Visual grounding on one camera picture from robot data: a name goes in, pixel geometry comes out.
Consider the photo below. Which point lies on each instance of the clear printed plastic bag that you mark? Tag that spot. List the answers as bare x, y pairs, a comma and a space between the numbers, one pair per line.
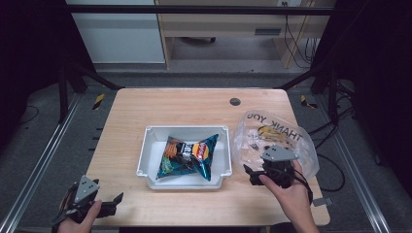
252, 142

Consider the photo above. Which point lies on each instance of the dark blue chip bag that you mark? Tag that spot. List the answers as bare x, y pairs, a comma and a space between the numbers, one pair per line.
186, 155

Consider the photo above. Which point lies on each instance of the small grey metal bracket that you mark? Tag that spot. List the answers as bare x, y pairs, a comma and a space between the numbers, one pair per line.
322, 201

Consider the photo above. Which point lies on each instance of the person's left hand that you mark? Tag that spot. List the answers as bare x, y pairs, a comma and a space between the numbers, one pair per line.
81, 226

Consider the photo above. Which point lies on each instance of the person's right hand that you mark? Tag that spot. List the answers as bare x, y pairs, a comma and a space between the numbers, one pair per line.
293, 199

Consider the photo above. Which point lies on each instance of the black yellow hazard tape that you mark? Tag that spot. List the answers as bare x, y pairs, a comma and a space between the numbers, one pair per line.
306, 102
98, 101

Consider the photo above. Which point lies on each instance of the white plastic bin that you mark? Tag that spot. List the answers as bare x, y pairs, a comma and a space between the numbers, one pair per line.
152, 155

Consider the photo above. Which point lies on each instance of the white cabinet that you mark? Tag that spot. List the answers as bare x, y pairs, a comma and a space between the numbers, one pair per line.
120, 39

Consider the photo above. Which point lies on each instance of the black curtain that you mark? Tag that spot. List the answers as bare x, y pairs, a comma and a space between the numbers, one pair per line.
29, 48
375, 64

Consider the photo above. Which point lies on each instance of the dark round table grommet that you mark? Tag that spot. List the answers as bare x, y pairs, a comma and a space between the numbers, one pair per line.
234, 101

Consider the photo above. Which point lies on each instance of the light wooden desk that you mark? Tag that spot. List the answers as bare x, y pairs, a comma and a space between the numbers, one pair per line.
226, 27

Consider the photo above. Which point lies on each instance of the black frame strut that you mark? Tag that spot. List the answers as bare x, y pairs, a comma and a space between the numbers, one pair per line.
332, 93
63, 93

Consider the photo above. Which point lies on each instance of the grey desk label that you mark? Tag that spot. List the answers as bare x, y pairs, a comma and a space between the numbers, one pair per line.
267, 31

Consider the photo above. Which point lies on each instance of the black horizontal frame bar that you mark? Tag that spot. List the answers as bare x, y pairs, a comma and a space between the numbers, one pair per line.
194, 9

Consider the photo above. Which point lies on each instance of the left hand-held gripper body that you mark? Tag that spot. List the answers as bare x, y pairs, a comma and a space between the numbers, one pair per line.
85, 189

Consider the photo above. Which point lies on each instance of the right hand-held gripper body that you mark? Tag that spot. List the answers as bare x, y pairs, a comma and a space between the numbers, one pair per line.
278, 171

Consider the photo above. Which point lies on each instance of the aluminium floor rail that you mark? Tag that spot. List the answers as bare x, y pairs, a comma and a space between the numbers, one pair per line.
353, 161
42, 161

